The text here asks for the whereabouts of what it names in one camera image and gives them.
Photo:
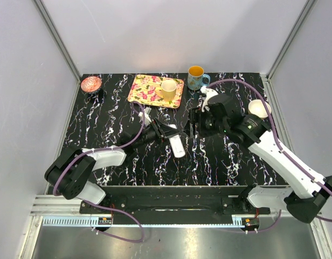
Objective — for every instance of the white remote control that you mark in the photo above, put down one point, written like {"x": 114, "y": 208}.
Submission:
{"x": 176, "y": 143}

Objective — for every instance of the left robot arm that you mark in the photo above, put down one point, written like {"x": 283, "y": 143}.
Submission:
{"x": 69, "y": 174}

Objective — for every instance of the blue patterned mug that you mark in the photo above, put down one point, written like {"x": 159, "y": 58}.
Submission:
{"x": 197, "y": 78}

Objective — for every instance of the pink patterned bowl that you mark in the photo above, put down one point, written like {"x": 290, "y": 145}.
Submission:
{"x": 91, "y": 84}

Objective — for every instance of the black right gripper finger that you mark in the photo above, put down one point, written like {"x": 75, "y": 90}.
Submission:
{"x": 181, "y": 119}
{"x": 188, "y": 131}

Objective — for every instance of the yellow mug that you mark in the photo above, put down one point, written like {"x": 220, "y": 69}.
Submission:
{"x": 167, "y": 90}

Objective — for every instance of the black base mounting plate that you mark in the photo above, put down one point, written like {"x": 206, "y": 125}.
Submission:
{"x": 176, "y": 205}

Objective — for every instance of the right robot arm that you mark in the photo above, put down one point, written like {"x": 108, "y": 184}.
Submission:
{"x": 308, "y": 190}

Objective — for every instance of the floral serving tray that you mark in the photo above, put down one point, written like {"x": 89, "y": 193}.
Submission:
{"x": 146, "y": 89}

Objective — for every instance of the cream bowl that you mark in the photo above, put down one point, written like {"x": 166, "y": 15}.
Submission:
{"x": 257, "y": 108}

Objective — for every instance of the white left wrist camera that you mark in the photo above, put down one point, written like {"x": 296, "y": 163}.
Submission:
{"x": 145, "y": 116}

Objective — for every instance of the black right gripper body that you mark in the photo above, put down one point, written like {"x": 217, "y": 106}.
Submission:
{"x": 205, "y": 120}

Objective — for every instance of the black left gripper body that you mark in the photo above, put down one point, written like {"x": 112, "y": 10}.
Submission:
{"x": 157, "y": 129}

